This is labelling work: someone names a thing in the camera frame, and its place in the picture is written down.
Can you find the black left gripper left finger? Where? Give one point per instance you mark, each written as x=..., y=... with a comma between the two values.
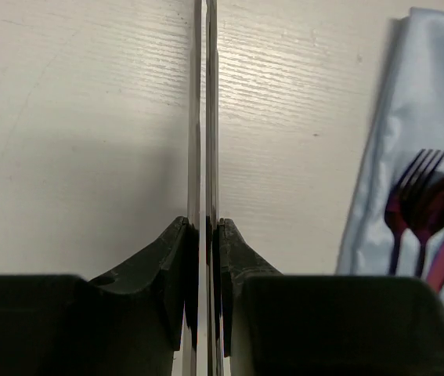
x=168, y=269

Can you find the purple metallic fork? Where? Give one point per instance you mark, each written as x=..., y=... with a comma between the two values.
x=403, y=195

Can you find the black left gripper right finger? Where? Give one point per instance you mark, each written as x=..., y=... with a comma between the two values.
x=237, y=261

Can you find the light blue cloth napkin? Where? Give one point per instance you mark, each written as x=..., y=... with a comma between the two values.
x=409, y=118

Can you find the metal tongs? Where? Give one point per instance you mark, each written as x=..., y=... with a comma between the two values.
x=202, y=254

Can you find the purple metallic spoon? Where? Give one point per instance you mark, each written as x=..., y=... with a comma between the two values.
x=426, y=220

